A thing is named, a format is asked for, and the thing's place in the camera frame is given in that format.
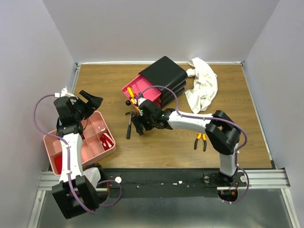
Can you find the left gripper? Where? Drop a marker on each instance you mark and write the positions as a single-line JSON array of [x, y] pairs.
[[94, 103]]

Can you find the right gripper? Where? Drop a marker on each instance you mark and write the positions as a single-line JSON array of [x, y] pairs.
[[141, 122]]

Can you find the pink top drawer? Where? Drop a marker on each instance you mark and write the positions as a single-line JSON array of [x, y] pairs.
[[141, 82]]

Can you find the black drawer cabinet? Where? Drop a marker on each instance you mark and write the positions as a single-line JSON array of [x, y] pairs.
[[164, 72]]

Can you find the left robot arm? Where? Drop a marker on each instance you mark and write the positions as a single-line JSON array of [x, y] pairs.
[[76, 192]]

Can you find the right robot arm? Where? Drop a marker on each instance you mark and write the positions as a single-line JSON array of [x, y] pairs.
[[219, 128]]

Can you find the pink compartment tray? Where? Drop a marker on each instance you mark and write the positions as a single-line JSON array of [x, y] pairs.
[[92, 150]]

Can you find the red white item in tray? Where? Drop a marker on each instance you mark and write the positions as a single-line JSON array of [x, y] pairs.
[[106, 141]]

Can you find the red block in tray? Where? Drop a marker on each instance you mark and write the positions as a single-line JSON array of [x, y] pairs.
[[58, 163]]

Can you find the white cloth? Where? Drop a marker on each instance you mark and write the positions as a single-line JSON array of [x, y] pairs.
[[205, 85]]

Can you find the black handled hammer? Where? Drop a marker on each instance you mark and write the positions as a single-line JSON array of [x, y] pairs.
[[129, 126]]

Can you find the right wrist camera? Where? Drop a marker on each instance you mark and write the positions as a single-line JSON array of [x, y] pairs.
[[139, 100]]

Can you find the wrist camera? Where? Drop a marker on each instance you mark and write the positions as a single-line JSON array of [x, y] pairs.
[[139, 100], [64, 92]]

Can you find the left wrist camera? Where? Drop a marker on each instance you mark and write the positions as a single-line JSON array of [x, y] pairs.
[[64, 92]]

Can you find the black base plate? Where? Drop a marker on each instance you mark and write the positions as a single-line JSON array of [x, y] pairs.
[[167, 183]]

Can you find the aluminium rail frame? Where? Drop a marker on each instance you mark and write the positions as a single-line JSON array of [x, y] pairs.
[[255, 179]]

